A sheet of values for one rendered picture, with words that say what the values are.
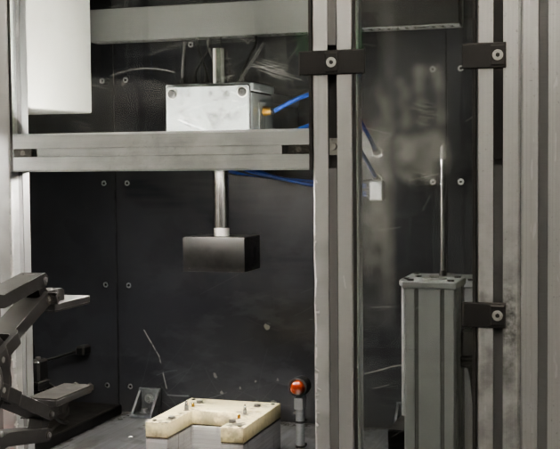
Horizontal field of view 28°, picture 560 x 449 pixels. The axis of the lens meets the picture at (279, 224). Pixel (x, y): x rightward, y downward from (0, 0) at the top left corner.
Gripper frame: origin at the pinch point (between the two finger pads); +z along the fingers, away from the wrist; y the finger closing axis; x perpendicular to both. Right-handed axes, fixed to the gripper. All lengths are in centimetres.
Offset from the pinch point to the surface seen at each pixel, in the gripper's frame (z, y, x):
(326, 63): 21.1, 27.9, -20.3
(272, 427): 43.4, -17.2, -6.6
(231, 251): 39.4, 6.2, -2.5
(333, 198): 21.5, 13.6, -20.9
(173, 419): 34.3, -14.7, 3.7
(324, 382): 21.5, -6.4, -19.7
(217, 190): 41.5, 14.0, 0.0
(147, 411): 62, -21, 20
